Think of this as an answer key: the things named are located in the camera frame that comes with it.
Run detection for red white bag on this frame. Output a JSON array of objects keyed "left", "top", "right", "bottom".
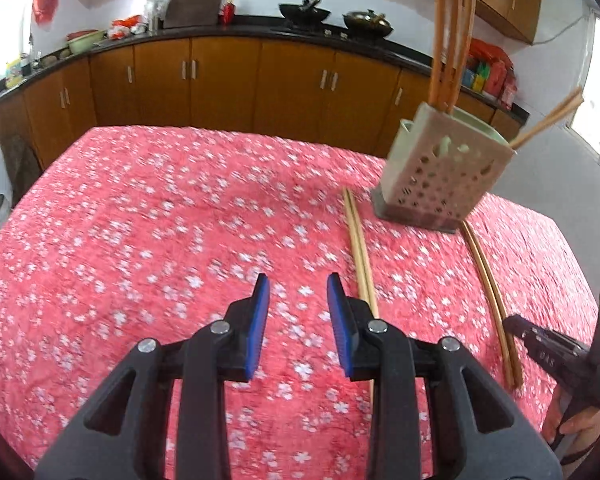
[{"left": 107, "top": 14, "right": 147, "bottom": 40}]

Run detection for red floral tablecloth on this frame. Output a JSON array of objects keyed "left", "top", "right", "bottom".
[{"left": 0, "top": 126, "right": 599, "bottom": 479}]

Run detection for black wok with handle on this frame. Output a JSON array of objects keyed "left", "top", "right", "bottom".
[{"left": 278, "top": 0, "right": 332, "bottom": 27}]

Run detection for red bags and bottles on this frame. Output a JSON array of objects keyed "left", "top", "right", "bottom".
[{"left": 462, "top": 38, "right": 517, "bottom": 110}]

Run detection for green bowl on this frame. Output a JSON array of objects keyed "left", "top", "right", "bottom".
[{"left": 67, "top": 29, "right": 105, "bottom": 54}]

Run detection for person's right hand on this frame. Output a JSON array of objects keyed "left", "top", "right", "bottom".
[{"left": 541, "top": 385, "right": 600, "bottom": 456}]

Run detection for yellow detergent bottle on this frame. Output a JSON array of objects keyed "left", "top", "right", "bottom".
[{"left": 5, "top": 58, "right": 23, "bottom": 89}]

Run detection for red bottle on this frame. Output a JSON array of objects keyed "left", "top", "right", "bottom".
[{"left": 221, "top": 0, "right": 236, "bottom": 26}]

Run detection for black lidded wok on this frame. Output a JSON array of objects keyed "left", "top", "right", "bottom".
[{"left": 342, "top": 9, "right": 393, "bottom": 41}]

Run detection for dark wooden cutting board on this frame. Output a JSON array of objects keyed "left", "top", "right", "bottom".
[{"left": 163, "top": 0, "right": 222, "bottom": 29}]

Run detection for wooden lower cabinets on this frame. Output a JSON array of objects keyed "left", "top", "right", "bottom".
[{"left": 0, "top": 37, "right": 524, "bottom": 172}]

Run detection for beige perforated utensil holder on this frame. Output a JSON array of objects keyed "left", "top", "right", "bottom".
[{"left": 370, "top": 102, "right": 515, "bottom": 233}]

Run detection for clear glass jar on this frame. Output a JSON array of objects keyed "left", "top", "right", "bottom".
[{"left": 145, "top": 0, "right": 170, "bottom": 32}]

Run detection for red plastic bag on wall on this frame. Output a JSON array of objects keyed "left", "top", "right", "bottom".
[{"left": 32, "top": 0, "right": 59, "bottom": 26}]

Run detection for black countertop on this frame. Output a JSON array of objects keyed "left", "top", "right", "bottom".
[{"left": 0, "top": 14, "right": 531, "bottom": 126}]

